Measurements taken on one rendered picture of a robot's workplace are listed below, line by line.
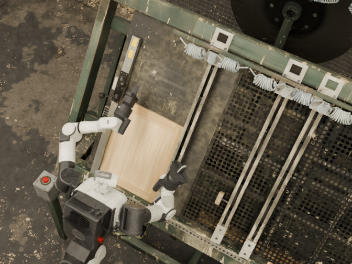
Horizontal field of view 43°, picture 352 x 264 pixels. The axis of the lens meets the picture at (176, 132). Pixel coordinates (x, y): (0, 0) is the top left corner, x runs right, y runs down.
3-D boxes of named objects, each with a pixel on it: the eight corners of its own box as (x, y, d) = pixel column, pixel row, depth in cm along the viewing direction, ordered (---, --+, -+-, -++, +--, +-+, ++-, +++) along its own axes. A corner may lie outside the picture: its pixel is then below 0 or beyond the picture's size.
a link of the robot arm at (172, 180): (177, 185, 218) (169, 194, 228) (194, 179, 223) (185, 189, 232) (166, 163, 222) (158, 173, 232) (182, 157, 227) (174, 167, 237)
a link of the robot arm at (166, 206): (177, 196, 247) (178, 208, 263) (165, 183, 251) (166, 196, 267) (163, 208, 243) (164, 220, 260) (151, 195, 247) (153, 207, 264)
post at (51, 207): (59, 237, 362) (43, 195, 300) (64, 231, 365) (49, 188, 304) (65, 240, 361) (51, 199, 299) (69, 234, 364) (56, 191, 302)
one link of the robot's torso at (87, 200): (99, 268, 237) (111, 222, 217) (46, 237, 244) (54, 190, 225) (127, 234, 261) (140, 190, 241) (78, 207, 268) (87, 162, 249)
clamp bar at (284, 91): (210, 232, 280) (198, 252, 258) (292, 56, 234) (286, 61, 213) (224, 240, 277) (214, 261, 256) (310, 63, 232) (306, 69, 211)
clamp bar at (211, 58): (153, 202, 289) (137, 218, 267) (221, 26, 244) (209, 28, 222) (167, 209, 286) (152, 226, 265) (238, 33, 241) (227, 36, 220)
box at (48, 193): (37, 196, 300) (32, 183, 285) (48, 182, 306) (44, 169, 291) (52, 204, 297) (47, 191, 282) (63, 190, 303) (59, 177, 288)
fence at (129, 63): (92, 169, 299) (89, 172, 296) (135, 34, 263) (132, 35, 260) (99, 173, 298) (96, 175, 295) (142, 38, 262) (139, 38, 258)
